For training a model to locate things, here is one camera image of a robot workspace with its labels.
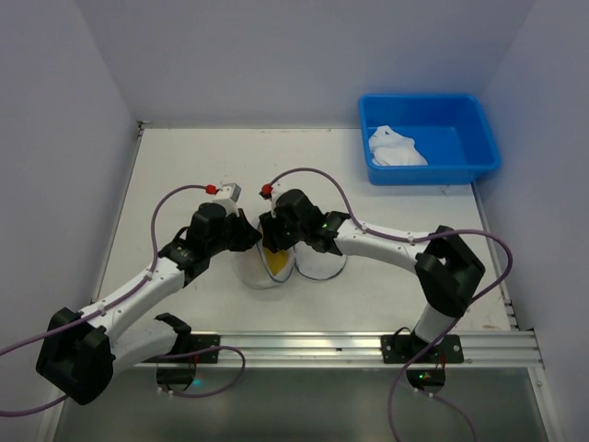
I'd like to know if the yellow garment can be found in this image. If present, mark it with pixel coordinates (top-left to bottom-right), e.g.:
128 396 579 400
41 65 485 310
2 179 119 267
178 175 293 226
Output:
263 248 294 279

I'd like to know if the white mesh laundry bag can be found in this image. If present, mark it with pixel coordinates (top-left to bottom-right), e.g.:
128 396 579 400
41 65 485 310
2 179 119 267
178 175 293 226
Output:
231 240 347 290

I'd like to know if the white bra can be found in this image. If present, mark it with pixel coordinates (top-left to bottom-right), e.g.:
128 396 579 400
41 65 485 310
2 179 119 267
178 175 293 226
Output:
368 125 428 167

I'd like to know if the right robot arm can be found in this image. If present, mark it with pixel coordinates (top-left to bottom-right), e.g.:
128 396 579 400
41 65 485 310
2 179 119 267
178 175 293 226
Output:
260 185 486 354

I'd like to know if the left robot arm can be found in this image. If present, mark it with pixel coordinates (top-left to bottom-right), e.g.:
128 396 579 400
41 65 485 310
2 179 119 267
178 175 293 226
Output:
36 203 261 405

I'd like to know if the blue plastic bin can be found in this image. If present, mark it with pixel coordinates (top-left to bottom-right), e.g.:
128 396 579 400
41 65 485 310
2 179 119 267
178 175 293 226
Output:
358 93 501 186

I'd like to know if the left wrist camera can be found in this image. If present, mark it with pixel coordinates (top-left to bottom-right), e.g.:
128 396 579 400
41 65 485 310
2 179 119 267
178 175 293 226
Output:
213 183 241 214

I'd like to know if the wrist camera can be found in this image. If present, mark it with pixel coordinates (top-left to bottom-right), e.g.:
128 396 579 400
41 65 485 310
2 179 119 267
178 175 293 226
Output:
213 183 241 214
260 181 289 216

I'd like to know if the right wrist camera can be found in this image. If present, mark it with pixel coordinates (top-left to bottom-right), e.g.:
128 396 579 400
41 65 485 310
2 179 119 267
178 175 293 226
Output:
260 181 289 216

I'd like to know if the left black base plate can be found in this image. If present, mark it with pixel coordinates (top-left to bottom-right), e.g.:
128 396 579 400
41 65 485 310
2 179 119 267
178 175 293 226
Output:
187 334 221 366

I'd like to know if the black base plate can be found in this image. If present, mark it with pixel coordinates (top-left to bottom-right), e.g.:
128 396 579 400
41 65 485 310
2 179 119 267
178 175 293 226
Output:
380 327 465 365
187 334 221 366

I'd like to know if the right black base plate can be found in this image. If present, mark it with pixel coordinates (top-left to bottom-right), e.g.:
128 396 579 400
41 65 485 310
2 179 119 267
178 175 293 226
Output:
380 327 465 365

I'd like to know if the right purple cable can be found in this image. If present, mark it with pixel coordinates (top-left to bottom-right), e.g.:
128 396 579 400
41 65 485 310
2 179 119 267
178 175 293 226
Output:
260 167 514 442

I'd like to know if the aluminium mounting rail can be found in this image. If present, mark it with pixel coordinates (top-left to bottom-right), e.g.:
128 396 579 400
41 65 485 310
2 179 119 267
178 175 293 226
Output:
133 327 547 369

